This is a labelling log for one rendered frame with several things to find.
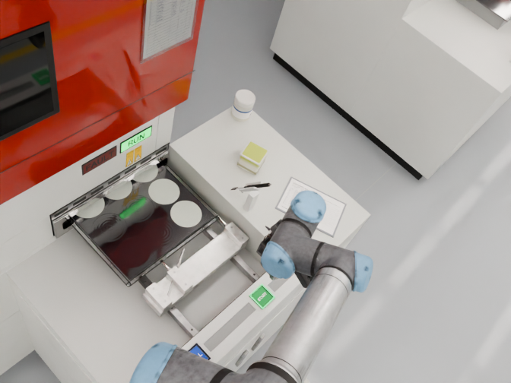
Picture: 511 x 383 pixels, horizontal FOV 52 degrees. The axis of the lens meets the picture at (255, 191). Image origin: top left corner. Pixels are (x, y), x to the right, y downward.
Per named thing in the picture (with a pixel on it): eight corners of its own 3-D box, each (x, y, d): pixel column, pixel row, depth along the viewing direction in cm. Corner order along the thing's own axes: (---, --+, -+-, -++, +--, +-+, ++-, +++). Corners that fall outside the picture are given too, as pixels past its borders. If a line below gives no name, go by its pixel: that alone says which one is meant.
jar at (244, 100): (226, 112, 188) (231, 94, 181) (239, 104, 192) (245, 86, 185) (240, 125, 187) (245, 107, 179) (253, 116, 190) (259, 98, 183)
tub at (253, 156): (236, 166, 176) (239, 153, 171) (245, 151, 181) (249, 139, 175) (255, 177, 175) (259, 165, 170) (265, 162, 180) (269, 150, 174)
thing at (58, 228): (53, 235, 161) (50, 219, 153) (163, 165, 184) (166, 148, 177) (57, 239, 160) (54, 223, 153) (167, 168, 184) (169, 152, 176)
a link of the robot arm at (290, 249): (306, 268, 102) (326, 228, 109) (255, 251, 107) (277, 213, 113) (308, 291, 108) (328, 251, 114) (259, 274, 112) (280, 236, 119)
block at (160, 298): (144, 292, 154) (145, 288, 151) (153, 285, 156) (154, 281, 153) (163, 311, 152) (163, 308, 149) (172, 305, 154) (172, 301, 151)
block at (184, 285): (166, 276, 158) (166, 271, 156) (174, 269, 160) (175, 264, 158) (183, 295, 156) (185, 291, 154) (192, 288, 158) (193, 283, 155)
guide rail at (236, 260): (154, 184, 182) (155, 179, 180) (159, 182, 183) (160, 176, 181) (256, 286, 169) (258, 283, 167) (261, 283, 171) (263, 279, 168)
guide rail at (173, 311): (88, 227, 168) (88, 222, 165) (93, 223, 169) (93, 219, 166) (195, 343, 155) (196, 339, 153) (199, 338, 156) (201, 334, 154)
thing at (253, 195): (233, 200, 168) (242, 177, 158) (242, 194, 170) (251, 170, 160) (247, 213, 167) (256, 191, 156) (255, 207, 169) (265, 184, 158)
